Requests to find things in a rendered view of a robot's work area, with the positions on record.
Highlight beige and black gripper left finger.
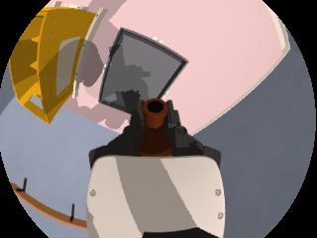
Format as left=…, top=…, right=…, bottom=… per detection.
left=88, top=99, right=145, bottom=169

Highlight brown glass bottle with blue label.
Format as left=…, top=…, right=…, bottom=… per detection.
left=139, top=98, right=171, bottom=157

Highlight orange divided crate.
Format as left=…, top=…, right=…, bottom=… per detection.
left=9, top=7, right=96, bottom=125

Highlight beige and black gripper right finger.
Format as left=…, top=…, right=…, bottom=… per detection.
left=165, top=100, right=221, bottom=169

